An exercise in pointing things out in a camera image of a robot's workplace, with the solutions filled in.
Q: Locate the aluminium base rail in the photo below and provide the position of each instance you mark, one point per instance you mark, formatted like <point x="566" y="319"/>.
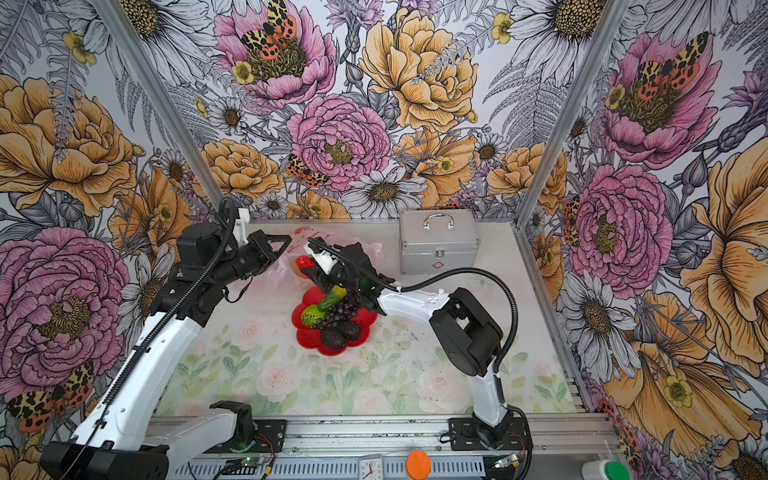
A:
<point x="550" y="446"/>

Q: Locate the aluminium corner post left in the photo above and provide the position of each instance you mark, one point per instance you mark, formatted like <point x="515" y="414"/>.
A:
<point x="118" y="25"/>

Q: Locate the dark avocado front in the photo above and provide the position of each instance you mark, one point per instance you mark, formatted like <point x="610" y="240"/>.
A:
<point x="331" y="339"/>

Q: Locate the orange round button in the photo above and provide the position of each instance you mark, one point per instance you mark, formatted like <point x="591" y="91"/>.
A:
<point x="418" y="465"/>

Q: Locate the aluminium corner post right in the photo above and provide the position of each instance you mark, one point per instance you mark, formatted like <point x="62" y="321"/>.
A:
<point x="599" y="48"/>

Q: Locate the dark grape bunch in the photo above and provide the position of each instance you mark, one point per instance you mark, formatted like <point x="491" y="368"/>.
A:
<point x="334" y="309"/>

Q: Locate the red chili pepper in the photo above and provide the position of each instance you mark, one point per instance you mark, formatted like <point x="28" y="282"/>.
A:
<point x="304" y="264"/>

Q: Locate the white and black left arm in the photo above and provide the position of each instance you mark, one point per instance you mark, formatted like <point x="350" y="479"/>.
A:
<point x="112" y="442"/>

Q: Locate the aluminium corner post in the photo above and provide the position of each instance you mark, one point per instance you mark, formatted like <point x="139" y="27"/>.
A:
<point x="118" y="25"/>
<point x="599" y="48"/>

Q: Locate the red flower-shaped plate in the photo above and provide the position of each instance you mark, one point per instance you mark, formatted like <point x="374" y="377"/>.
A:
<point x="309" y="338"/>

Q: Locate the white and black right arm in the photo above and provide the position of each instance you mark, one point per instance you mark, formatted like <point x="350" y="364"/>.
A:
<point x="472" y="340"/>

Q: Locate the dark avocado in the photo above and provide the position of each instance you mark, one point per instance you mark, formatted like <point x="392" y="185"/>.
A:
<point x="331" y="339"/>
<point x="350" y="331"/>

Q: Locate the small white timer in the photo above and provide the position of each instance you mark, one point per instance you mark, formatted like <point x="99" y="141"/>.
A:
<point x="371" y="468"/>

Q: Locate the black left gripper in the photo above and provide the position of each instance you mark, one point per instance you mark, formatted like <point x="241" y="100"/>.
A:
<point x="260" y="241"/>

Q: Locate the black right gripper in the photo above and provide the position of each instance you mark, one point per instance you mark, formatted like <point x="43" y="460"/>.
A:
<point x="321" y="278"/>

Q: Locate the dark avocado rear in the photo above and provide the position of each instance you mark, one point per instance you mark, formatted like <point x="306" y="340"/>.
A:
<point x="350" y="331"/>

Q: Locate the green capped white bottle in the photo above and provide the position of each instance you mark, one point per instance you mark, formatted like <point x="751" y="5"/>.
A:
<point x="604" y="470"/>

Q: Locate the silver metal case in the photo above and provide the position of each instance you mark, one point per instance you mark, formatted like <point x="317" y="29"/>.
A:
<point x="433" y="241"/>

